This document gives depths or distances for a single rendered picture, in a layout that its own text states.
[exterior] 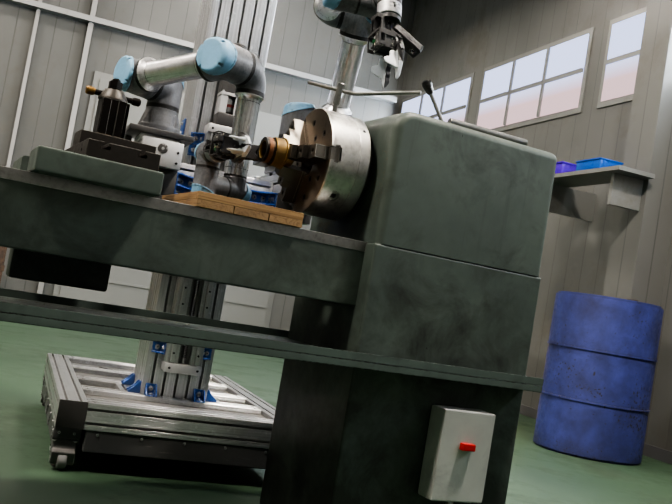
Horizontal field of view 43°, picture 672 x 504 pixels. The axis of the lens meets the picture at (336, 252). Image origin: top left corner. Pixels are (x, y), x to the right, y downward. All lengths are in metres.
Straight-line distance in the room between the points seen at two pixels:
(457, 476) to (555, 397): 3.05
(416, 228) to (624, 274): 3.98
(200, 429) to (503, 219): 1.23
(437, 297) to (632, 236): 3.93
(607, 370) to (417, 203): 3.17
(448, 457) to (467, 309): 0.43
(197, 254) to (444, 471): 0.92
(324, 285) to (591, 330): 3.27
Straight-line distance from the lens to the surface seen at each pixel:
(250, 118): 2.77
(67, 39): 10.32
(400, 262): 2.41
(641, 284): 6.27
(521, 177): 2.66
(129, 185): 2.11
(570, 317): 5.50
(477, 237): 2.55
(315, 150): 2.39
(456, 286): 2.52
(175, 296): 3.20
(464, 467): 2.53
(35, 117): 10.14
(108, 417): 2.92
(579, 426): 5.46
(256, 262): 2.28
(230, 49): 2.70
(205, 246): 2.23
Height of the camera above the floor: 0.69
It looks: 3 degrees up
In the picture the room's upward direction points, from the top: 10 degrees clockwise
